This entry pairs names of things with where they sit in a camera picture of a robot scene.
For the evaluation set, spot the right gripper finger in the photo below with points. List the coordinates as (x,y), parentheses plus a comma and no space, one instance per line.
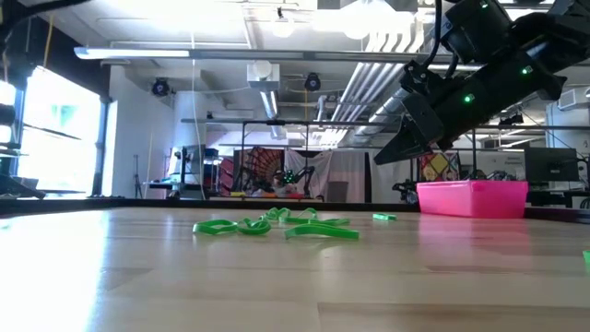
(410,156)
(424,124)

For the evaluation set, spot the black overhead camera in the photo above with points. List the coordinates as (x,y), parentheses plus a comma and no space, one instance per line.
(313,83)

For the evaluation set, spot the grey chair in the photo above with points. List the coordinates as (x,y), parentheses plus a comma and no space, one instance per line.
(338,191)

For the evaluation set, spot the black computer monitor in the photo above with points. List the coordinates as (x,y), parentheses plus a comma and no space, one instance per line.
(551,163)

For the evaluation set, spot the silver ventilation duct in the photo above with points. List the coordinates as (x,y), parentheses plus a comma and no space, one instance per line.
(369,87)

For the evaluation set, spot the black track spotlight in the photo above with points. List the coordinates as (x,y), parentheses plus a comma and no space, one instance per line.
(511,119)

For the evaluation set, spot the green rubber band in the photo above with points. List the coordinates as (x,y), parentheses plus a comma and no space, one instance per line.
(332,221)
(322,232)
(258,229)
(306,212)
(385,216)
(275,213)
(197,227)
(587,257)

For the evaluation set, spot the bright window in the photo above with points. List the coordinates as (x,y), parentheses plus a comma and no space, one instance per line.
(55,152)

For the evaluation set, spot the red patterned hanging cloth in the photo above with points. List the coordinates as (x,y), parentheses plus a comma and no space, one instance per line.
(263,161)

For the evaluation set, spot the person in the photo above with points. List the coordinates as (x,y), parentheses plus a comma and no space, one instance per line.
(278,179)

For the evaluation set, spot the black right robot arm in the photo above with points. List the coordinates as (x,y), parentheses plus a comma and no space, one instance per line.
(553,32)

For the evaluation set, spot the pink plastic basket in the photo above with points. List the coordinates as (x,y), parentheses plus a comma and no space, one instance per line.
(470,200)

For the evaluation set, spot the grey overhead frame crossbar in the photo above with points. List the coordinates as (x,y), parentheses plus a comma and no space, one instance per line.
(276,55)

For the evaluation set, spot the black background robot arm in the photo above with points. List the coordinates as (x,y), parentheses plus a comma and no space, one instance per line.
(405,189)
(302,174)

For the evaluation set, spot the yellow red diamond cloth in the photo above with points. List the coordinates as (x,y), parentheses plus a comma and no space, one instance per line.
(440,166)

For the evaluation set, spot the white wall air vent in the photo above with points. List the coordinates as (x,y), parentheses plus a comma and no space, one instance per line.
(571,99)

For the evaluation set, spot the black metal rack frame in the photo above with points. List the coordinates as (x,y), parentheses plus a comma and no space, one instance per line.
(474,157)

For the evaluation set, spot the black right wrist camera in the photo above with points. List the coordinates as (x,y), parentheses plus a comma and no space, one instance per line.
(419,76)

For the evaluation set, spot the black round fixture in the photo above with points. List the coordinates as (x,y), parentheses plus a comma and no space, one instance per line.
(161,87)

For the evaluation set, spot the white hanging cloth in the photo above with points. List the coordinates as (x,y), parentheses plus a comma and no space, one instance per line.
(341,166)
(392,184)

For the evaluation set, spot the white ceiling air unit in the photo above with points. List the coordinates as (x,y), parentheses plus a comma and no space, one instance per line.
(263,76)

